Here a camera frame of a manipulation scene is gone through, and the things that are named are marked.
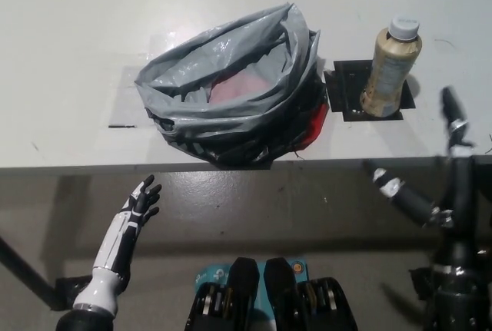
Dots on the beige protein shake bottle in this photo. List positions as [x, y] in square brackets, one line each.
[388, 70]

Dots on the grey black plastic bag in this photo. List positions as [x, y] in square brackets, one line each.
[230, 123]

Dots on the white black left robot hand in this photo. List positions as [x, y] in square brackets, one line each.
[128, 217]

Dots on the pink item inside bag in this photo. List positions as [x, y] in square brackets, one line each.
[242, 87]

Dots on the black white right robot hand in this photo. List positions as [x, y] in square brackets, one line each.
[459, 192]

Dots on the black floor tape piece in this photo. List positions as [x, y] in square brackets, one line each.
[73, 286]

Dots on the red item beside bag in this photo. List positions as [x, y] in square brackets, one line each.
[317, 127]

